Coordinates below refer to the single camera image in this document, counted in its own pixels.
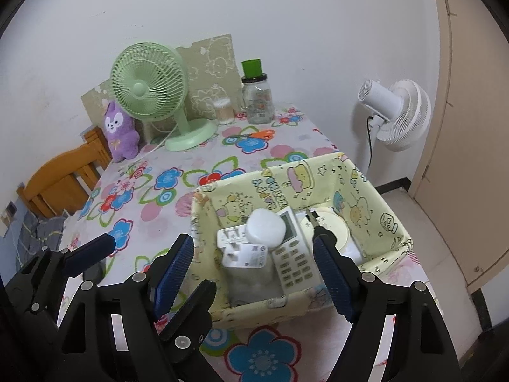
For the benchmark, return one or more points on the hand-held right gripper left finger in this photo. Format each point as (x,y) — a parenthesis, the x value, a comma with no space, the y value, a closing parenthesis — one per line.
(173,274)

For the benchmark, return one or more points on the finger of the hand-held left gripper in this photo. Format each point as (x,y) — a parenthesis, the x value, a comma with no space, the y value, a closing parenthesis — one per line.
(191,318)
(99,246)

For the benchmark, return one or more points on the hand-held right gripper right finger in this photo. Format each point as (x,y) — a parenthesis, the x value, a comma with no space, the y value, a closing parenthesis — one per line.
(332,274)

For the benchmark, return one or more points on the white remote control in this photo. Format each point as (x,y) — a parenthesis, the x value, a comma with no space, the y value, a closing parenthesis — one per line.
(294,262)

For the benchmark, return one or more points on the white labelled charger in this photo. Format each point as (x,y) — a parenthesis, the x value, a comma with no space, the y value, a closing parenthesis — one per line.
(246,258)

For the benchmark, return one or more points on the yellow printed fabric storage box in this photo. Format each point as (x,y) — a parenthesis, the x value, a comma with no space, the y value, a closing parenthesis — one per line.
(358,203)

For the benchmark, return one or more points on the white rounded case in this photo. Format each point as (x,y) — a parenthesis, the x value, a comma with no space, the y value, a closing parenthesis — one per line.
(264,227)

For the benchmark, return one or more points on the round cream box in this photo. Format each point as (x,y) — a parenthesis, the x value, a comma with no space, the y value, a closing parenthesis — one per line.
(338,227)

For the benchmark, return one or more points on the grey blue cloth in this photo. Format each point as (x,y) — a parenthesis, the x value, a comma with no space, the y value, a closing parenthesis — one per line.
(39,234)

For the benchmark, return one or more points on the clear plastic packet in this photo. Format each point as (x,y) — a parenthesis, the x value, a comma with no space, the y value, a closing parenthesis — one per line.
(254,284)

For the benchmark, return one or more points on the orange wooden chair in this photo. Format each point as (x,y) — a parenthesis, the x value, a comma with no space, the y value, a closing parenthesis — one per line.
(59,179)

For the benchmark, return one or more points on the purple plush toy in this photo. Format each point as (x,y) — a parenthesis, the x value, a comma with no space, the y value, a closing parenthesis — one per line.
(121,139)

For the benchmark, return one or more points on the orange scissors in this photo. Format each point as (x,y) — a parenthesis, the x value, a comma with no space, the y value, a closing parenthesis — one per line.
(264,134)

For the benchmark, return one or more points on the green desk fan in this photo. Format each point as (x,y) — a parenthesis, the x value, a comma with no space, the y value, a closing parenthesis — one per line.
(143,87)

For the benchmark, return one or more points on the cotton swab container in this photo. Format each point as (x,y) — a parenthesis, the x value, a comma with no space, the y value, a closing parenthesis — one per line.
(223,112)

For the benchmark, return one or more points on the white standing fan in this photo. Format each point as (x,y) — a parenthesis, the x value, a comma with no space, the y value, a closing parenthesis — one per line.
(405,115)

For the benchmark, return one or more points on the glass jar with green lid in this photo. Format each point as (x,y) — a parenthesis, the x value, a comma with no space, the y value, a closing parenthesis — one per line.
(258,103)

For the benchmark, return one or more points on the beige wooden door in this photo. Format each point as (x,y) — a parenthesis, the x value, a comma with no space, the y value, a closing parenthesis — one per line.
(469,127)

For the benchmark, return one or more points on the beige patterned board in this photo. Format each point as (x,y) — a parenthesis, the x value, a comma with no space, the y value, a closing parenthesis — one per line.
(210,67)

